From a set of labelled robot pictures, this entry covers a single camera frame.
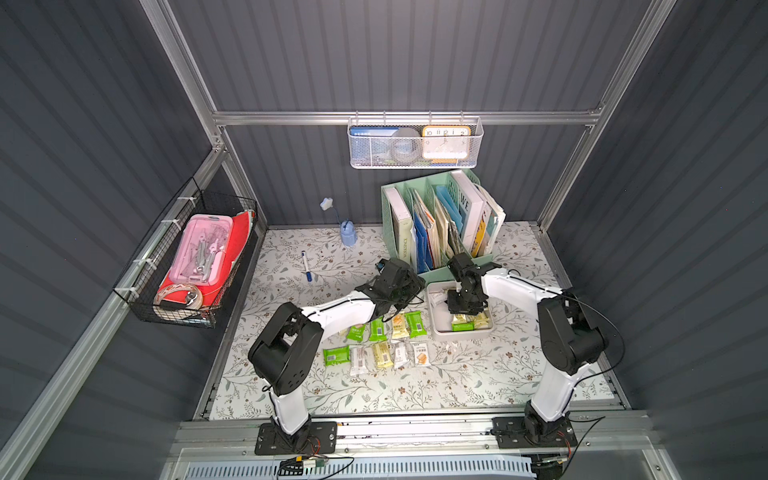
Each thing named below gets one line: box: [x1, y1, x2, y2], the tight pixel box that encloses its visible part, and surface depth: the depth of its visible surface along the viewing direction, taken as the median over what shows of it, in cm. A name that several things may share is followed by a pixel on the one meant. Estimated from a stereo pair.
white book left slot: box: [384, 186, 413, 264], surface depth 93 cm
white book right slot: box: [451, 169, 485, 253], surface depth 98 cm
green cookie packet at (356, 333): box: [346, 324, 366, 342], surface depth 93 cm
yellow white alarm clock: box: [421, 125, 472, 164], surface depth 90 cm
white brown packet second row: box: [350, 345, 369, 376], surface depth 87 cm
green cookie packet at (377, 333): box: [370, 317, 388, 342], surface depth 93 cm
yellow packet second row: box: [374, 342, 394, 368], surface depth 88 cm
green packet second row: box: [323, 345, 351, 366], surface depth 88 cm
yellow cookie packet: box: [391, 312, 410, 339], surface depth 93 cm
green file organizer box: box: [381, 169, 506, 281], surface depth 96 cm
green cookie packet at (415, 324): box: [406, 311, 428, 339], surface depth 93 cm
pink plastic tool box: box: [169, 214, 234, 286], surface depth 74 cm
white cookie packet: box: [412, 342, 431, 366], surface depth 88 cm
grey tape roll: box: [390, 128, 422, 164], surface depth 89 cm
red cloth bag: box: [158, 210, 256, 306], surface depth 71 cm
